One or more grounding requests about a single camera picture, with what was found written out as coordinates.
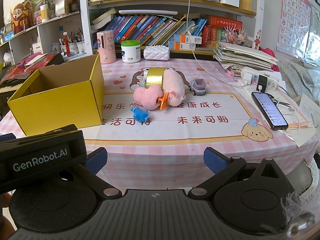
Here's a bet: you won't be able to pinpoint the white power strip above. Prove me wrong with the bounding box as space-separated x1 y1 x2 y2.
240 67 279 92

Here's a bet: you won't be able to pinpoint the orange plastic clip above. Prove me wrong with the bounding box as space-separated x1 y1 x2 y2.
157 92 171 110

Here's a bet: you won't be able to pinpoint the white long tube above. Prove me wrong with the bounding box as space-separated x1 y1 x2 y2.
119 10 178 16

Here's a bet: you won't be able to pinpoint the white bottle yellow label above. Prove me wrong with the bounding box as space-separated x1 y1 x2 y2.
40 4 49 22

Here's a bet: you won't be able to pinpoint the orange blue small boxes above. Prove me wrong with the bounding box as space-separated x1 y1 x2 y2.
170 34 202 51

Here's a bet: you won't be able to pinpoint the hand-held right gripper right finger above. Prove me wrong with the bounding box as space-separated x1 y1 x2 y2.
188 147 295 201

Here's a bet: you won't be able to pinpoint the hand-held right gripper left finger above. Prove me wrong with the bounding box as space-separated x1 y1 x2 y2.
72 147 122 201

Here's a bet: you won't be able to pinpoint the stack of thick books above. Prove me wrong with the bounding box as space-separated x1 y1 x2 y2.
90 7 118 30

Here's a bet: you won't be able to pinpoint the colourful hair accessory basket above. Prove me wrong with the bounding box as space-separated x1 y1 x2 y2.
222 26 248 47

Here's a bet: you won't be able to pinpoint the white wooden bookshelf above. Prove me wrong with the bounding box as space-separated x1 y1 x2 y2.
79 0 258 57

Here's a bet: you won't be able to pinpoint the white cube shelf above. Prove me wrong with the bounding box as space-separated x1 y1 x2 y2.
0 12 87 65

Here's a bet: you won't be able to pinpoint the gold tape roll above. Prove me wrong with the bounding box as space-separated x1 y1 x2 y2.
146 67 167 90

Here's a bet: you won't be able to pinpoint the red boxed book set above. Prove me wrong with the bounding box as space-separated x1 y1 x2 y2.
202 15 243 48

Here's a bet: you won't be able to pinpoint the black smartphone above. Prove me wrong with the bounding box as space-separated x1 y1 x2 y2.
251 92 289 131

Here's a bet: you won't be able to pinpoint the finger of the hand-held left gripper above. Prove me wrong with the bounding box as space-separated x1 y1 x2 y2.
15 124 78 140
0 133 16 143

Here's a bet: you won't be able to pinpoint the stack of papers and booklets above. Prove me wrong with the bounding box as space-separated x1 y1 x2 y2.
213 41 280 77

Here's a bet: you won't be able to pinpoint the fortune god figurine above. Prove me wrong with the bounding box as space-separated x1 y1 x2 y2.
10 2 34 35

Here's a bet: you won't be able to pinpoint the cartoon deer sticker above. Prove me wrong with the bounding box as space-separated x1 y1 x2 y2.
252 29 263 50

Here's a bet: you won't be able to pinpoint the loose white papers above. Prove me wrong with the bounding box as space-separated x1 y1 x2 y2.
272 80 320 148

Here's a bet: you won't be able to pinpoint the row of colourful books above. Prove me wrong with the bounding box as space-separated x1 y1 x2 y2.
104 14 208 47

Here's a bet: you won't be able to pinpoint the grey fur pompom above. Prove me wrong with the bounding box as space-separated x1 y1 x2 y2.
281 192 320 240

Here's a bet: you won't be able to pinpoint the pink plush pig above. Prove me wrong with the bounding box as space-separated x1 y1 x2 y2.
150 70 187 108

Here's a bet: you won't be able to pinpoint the white quilted tissue box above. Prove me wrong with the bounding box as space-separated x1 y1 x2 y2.
143 45 171 61

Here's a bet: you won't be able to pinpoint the pink plush heart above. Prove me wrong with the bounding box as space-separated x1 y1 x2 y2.
133 84 163 111

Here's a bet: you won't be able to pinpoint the red packets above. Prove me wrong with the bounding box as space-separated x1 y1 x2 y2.
0 54 59 83

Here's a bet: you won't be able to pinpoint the black charger plug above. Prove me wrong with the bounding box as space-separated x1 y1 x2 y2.
256 75 268 92

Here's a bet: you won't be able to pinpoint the white jar green lid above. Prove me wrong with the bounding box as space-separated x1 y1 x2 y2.
121 40 141 64

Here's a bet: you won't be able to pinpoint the pink cloth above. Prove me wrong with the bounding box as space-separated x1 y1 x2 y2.
260 47 280 73

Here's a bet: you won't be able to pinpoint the yellow cardboard box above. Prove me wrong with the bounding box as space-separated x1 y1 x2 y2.
7 53 105 137

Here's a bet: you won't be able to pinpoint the white box red stripe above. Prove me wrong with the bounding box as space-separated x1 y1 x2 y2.
32 44 48 55

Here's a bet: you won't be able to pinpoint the alphabet wall poster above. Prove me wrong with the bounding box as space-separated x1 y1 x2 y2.
276 0 312 58

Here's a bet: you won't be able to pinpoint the grey purple toy car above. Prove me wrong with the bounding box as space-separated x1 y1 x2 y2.
188 79 207 96

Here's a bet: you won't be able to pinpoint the blue wrapper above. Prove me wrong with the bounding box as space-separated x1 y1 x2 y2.
130 106 148 122

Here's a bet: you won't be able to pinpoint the white cable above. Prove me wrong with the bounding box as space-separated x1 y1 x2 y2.
186 0 244 88

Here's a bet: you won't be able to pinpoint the white notebook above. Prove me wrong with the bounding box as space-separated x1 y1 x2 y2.
24 53 54 67

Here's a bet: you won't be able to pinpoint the pink cylindrical humidifier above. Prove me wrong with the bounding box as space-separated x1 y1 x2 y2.
97 31 117 64

